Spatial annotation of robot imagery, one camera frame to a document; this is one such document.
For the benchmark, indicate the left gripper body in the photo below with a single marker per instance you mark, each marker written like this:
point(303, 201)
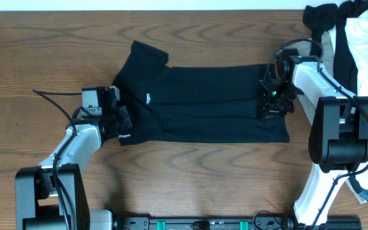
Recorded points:
point(124, 118)

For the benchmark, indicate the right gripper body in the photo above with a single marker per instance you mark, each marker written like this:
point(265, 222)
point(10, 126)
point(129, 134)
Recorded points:
point(279, 103)

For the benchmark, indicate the black polo shirt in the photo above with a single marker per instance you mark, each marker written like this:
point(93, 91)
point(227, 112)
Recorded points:
point(193, 104)

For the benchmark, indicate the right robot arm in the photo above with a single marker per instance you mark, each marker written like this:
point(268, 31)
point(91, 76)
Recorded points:
point(338, 140)

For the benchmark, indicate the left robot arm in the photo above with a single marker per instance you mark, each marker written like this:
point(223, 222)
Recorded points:
point(51, 195)

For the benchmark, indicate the beige garment in pile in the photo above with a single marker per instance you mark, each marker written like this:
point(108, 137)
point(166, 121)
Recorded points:
point(312, 84)

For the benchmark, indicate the black garment in pile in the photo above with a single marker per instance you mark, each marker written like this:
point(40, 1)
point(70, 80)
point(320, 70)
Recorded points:
point(325, 17)

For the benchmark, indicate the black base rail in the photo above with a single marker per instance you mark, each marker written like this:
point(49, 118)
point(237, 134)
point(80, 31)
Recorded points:
point(262, 220)

